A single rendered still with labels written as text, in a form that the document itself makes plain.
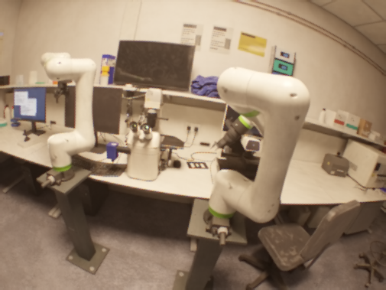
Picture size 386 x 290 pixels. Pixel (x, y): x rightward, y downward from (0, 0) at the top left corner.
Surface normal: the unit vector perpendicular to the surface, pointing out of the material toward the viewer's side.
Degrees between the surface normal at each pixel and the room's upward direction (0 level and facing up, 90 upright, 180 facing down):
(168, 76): 86
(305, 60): 90
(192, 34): 90
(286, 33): 90
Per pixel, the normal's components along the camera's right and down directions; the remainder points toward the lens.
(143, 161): -0.01, 0.36
